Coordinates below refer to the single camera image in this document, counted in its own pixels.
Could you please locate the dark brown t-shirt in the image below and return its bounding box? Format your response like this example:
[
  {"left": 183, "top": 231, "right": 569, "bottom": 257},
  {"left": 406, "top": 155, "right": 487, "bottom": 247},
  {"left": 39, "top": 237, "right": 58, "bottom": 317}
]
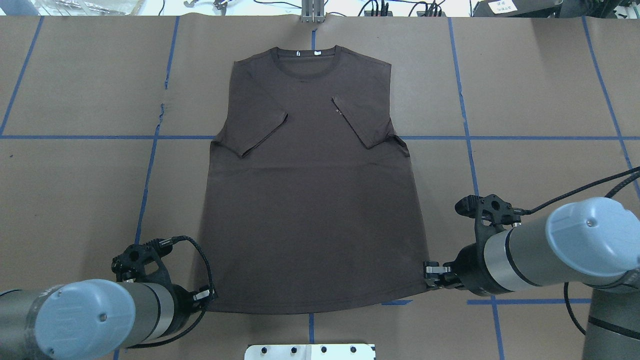
[{"left": 201, "top": 46, "right": 429, "bottom": 315}]

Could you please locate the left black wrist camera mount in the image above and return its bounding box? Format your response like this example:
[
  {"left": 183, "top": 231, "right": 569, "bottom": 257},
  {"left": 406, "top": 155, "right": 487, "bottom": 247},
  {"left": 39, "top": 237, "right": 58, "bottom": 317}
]
[{"left": 110, "top": 239, "right": 174, "bottom": 287}]

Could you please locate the right black braided cable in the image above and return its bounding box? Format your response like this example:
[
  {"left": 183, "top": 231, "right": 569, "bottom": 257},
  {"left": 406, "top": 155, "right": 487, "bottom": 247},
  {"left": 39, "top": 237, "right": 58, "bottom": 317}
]
[{"left": 520, "top": 166, "right": 640, "bottom": 337}]

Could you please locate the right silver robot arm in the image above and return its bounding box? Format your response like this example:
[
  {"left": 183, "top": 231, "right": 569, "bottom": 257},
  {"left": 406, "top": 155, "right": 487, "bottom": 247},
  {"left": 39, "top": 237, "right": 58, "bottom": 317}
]
[{"left": 423, "top": 194, "right": 640, "bottom": 360}]

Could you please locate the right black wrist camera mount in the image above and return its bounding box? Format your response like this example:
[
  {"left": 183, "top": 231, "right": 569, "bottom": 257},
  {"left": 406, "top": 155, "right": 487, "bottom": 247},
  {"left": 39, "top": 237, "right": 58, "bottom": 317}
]
[{"left": 454, "top": 194, "right": 524, "bottom": 243}]

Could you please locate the white metal mounting base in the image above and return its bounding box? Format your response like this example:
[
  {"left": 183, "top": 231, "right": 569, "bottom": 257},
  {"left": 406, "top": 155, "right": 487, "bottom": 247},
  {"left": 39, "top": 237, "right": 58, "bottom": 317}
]
[{"left": 244, "top": 342, "right": 377, "bottom": 360}]

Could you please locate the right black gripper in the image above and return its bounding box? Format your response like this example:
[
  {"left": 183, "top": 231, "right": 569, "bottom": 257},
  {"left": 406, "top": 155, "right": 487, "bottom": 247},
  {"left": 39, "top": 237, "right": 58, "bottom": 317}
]
[{"left": 423, "top": 243, "right": 493, "bottom": 297}]

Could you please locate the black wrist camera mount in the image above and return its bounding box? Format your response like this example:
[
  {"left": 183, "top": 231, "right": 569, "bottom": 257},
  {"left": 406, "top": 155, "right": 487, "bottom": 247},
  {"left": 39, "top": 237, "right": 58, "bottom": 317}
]
[
  {"left": 454, "top": 194, "right": 524, "bottom": 243},
  {"left": 110, "top": 239, "right": 174, "bottom": 287}
]

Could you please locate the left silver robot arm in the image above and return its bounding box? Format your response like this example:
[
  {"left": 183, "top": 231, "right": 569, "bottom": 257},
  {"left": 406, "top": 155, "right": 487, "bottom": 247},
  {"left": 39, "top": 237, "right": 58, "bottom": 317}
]
[{"left": 0, "top": 279, "right": 216, "bottom": 360}]

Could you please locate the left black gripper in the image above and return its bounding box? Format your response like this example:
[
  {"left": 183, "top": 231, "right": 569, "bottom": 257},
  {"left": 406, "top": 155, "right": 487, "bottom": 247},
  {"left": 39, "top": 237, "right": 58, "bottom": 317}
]
[{"left": 170, "top": 284, "right": 217, "bottom": 326}]

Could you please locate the aluminium frame post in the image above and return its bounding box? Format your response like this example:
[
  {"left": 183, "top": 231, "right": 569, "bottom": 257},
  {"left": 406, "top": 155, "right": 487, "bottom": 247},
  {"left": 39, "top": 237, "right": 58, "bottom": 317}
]
[{"left": 301, "top": 0, "right": 326, "bottom": 24}]

